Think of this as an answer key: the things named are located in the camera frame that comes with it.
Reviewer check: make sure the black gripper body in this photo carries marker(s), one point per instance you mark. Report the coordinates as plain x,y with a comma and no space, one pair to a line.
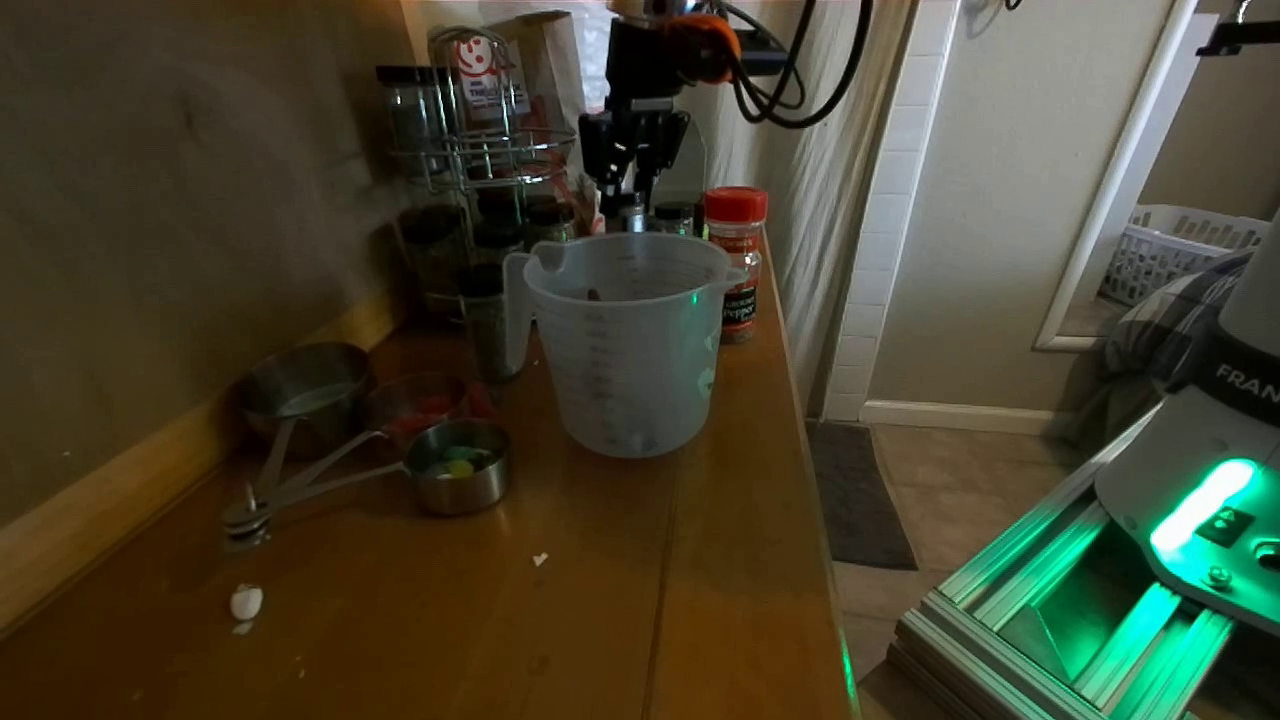
642,72

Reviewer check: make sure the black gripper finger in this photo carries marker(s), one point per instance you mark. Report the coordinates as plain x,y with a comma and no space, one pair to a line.
665,158
611,172

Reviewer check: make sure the small glass seasoning jar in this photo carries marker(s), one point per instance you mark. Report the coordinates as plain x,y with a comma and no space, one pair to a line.
638,216

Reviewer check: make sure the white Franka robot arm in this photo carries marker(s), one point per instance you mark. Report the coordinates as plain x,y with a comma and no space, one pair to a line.
1243,334

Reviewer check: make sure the red white label container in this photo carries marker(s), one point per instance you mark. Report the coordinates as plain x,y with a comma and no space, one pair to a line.
476,72

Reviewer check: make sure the white plastic bin liner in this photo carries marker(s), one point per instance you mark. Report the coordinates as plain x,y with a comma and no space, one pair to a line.
598,40

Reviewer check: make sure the dark lid spice jar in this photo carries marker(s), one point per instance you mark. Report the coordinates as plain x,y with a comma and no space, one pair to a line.
679,216

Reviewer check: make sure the red lid spice jar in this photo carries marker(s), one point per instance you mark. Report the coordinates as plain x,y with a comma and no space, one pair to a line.
738,246

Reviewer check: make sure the light fabric curtain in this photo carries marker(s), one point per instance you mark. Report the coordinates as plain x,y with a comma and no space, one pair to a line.
801,241

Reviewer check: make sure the clear plastic measuring jug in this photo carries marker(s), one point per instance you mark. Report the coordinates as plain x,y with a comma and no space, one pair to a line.
626,345

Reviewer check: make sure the tall dark glass jar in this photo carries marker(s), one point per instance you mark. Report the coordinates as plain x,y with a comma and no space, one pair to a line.
405,113

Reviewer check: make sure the red measuring spoon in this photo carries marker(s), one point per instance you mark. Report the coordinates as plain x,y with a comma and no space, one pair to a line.
438,405

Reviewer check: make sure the small metal measuring cup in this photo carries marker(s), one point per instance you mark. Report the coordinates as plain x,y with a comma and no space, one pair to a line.
456,469

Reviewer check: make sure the large metal measuring cup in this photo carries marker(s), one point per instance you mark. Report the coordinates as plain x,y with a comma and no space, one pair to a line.
305,395

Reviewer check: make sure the dark door mat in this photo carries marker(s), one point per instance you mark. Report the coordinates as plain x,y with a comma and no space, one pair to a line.
860,495

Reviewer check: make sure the tiny white crumb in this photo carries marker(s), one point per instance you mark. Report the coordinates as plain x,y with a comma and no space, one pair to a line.
543,557

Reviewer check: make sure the white baseboard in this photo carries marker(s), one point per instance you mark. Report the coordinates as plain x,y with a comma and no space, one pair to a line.
960,413

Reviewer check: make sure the wooden dresser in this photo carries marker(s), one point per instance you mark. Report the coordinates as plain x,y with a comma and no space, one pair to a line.
626,573

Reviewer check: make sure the wooden back panel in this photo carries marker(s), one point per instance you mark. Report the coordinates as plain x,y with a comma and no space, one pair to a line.
162,241

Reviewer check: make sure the white framed mirror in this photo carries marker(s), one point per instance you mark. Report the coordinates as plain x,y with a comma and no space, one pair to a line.
1124,172

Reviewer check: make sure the white laundry basket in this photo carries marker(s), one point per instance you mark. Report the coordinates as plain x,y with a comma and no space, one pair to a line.
1183,246

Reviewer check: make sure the plaid cloth pile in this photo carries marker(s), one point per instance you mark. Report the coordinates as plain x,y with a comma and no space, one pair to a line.
1162,341

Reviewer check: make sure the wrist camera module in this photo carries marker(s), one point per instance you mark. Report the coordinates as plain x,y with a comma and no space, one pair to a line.
703,46

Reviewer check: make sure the white door frame post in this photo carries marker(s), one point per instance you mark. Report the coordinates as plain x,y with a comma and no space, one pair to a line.
885,203

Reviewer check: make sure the aluminium extrusion robot base frame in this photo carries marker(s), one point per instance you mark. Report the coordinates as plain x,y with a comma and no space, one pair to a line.
1066,612

